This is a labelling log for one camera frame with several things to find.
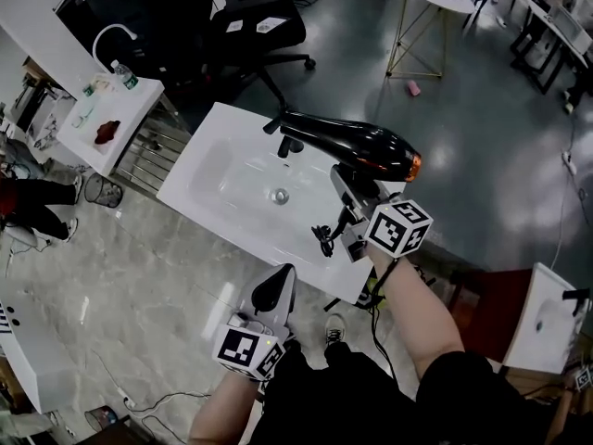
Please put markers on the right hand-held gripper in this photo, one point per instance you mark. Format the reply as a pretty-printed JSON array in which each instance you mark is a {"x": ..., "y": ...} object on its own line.
[{"x": 394, "y": 227}]

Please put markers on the metal sink drain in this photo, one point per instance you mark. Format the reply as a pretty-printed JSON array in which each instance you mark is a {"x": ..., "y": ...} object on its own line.
[{"x": 280, "y": 196}]

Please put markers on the black sink faucet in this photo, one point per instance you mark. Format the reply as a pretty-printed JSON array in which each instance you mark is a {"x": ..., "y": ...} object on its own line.
[{"x": 286, "y": 145}]

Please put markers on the white box appliance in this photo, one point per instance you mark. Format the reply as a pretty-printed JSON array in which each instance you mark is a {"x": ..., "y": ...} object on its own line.
[{"x": 572, "y": 28}]

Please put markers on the person's black clothing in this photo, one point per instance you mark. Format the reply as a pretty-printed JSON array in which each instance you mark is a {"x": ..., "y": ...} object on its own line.
[{"x": 352, "y": 401}]

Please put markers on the pink roll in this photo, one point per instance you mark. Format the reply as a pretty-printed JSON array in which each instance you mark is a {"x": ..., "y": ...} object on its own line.
[{"x": 414, "y": 88}]

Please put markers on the person's right forearm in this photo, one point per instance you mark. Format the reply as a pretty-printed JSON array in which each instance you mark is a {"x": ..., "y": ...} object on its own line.
[{"x": 417, "y": 313}]

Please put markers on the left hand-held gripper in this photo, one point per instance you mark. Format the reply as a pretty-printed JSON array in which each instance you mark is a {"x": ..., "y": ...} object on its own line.
[{"x": 245, "y": 350}]

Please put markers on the small green bottle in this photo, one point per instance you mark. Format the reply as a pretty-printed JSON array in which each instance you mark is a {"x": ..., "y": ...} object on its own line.
[{"x": 89, "y": 91}]

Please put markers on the black office chair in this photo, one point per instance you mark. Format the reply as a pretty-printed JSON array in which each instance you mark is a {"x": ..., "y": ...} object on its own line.
[{"x": 259, "y": 26}]

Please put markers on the large black cabinet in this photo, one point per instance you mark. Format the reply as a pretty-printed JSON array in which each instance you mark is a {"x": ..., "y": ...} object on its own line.
[{"x": 134, "y": 21}]

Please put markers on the yellow green object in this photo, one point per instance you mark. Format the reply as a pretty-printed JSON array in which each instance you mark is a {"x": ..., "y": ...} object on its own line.
[{"x": 374, "y": 292}]

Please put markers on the black basin faucet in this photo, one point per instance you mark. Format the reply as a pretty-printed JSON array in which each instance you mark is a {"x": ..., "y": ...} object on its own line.
[{"x": 576, "y": 297}]

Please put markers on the small dark bin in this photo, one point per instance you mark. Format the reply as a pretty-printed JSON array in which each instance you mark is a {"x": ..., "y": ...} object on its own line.
[{"x": 101, "y": 419}]

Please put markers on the black frame desk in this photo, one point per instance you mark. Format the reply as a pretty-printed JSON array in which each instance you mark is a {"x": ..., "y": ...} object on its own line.
[{"x": 542, "y": 49}]

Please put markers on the white cabinet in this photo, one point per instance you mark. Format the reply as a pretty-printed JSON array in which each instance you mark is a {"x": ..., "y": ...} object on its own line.
[{"x": 32, "y": 350}]

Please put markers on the person's grey shoe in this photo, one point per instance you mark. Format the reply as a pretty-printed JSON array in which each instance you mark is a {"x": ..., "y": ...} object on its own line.
[{"x": 335, "y": 329}]

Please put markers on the white floor socket strip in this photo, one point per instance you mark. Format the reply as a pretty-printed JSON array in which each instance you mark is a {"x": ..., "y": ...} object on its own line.
[{"x": 126, "y": 399}]

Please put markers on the white basin with red cabinet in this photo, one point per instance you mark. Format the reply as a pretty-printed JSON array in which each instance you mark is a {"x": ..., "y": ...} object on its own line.
[{"x": 533, "y": 318}]

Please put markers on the clear water bottle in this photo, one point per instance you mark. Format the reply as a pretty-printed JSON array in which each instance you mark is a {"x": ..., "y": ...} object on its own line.
[{"x": 125, "y": 76}]

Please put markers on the dark red cloth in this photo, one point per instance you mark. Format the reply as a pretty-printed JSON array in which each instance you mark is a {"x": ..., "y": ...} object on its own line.
[{"x": 107, "y": 131}]

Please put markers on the person's left forearm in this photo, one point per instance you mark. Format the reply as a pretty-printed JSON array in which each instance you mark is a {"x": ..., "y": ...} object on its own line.
[{"x": 222, "y": 410}]

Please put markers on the small white wash basin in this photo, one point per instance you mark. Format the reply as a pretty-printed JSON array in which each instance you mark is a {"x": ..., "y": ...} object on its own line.
[{"x": 116, "y": 109}]

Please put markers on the black hair dryer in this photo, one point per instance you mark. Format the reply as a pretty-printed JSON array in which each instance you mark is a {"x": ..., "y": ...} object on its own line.
[{"x": 357, "y": 144}]

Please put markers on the metal rack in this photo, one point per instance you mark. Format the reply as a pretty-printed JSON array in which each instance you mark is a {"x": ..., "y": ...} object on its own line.
[{"x": 153, "y": 156}]

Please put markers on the white power strip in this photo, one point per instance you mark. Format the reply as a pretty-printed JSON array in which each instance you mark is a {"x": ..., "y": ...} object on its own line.
[{"x": 569, "y": 162}]

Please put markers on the white sink counter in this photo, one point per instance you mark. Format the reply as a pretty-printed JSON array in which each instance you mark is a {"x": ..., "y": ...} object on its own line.
[{"x": 231, "y": 193}]

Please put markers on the white curved faucet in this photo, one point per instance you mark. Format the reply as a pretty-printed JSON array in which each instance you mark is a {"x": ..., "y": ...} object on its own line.
[{"x": 104, "y": 33}]

